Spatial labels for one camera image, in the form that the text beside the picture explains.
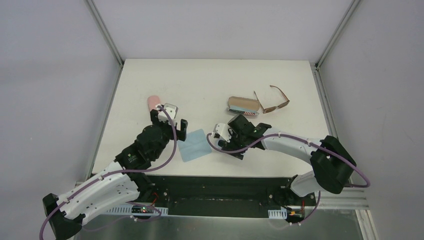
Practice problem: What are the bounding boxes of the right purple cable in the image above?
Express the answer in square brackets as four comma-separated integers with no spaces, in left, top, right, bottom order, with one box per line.
[206,132,371,230]

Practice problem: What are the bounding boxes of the brown frame sunglasses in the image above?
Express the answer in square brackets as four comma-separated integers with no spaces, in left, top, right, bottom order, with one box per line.
[253,85,291,114]

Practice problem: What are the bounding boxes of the white cable duct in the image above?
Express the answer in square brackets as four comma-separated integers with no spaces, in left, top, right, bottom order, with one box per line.
[267,208,288,220]
[103,203,169,217]

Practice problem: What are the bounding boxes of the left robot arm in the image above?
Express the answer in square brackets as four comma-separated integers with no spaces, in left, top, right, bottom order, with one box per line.
[39,103,188,240]

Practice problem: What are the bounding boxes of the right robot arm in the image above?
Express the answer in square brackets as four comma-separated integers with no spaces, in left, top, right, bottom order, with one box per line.
[212,115,357,205]

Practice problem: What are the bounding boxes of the purple cable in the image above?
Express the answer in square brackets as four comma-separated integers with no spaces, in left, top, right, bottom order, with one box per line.
[39,105,178,240]
[206,132,371,230]

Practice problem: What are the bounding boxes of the right white cable duct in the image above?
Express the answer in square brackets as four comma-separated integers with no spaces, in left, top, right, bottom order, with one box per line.
[267,208,288,220]

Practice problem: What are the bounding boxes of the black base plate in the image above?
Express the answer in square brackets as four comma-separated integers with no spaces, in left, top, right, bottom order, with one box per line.
[137,175,318,219]

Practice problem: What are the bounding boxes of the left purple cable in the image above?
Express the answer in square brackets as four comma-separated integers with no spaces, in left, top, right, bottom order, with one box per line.
[39,105,178,240]

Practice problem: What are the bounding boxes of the left white cable duct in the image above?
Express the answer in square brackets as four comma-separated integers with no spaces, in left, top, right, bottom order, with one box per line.
[103,203,169,217]

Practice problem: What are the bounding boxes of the blue cleaning cloth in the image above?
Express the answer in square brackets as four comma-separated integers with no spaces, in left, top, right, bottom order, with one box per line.
[177,129,212,163]
[228,105,257,116]

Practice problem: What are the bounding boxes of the pink glasses case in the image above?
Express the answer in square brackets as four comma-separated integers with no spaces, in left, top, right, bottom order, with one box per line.
[147,95,162,112]

